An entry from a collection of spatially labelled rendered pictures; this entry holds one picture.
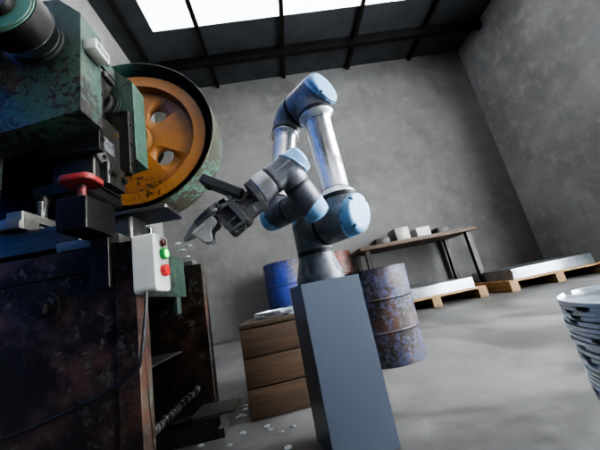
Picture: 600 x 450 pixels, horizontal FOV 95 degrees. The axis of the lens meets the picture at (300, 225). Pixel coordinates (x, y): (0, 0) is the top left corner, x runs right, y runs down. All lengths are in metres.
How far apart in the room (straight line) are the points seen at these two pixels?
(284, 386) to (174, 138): 1.26
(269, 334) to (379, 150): 4.25
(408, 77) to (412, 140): 1.32
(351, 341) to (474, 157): 5.11
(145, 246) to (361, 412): 0.67
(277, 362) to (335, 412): 0.44
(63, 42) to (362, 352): 1.30
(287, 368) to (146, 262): 0.74
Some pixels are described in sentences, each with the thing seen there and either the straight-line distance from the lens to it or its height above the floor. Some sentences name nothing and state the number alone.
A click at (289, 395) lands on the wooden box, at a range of 1.26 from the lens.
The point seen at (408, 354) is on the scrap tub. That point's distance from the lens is 1.57.
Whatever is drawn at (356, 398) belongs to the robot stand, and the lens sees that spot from 0.86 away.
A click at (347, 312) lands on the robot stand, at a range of 0.82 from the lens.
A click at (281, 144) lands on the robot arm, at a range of 0.95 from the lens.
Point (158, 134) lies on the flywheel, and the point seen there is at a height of 1.35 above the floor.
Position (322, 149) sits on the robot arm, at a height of 0.83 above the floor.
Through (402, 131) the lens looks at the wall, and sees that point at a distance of 5.39.
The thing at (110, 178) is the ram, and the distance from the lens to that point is 1.12.
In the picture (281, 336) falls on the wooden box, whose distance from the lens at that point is 1.21.
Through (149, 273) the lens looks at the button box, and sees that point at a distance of 0.70.
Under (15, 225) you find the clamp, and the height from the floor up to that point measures 0.71.
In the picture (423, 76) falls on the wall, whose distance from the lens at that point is 6.26.
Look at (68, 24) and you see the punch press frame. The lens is 1.32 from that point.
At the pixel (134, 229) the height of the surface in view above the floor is 0.72.
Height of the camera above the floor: 0.42
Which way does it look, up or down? 14 degrees up
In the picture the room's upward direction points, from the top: 11 degrees counter-clockwise
